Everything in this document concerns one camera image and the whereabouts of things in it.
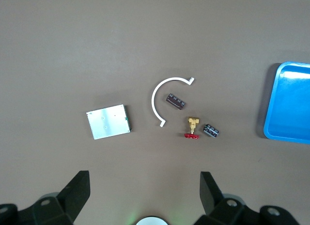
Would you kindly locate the white curved plastic bracket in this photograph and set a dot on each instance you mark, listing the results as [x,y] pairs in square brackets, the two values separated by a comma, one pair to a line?
[153,99]

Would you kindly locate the blue plastic tray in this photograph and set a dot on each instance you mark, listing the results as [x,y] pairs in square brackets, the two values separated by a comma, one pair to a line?
[290,101]

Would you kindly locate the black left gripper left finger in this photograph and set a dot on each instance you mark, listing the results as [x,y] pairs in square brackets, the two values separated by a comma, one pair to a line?
[72,198]

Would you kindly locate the silver metal module plate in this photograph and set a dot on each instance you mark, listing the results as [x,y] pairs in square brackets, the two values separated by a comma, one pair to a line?
[109,122]

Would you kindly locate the long brown electrolytic capacitor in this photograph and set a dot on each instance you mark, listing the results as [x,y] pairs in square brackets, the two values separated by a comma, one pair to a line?
[175,101]

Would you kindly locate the short black electrolytic capacitor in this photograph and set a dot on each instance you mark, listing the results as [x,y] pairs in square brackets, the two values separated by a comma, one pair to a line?
[211,130]

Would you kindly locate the brass valve with red handwheel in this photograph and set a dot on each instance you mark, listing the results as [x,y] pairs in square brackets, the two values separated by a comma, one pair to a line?
[193,122]

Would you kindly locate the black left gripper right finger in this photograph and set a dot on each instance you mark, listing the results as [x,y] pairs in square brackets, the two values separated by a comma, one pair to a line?
[210,198]

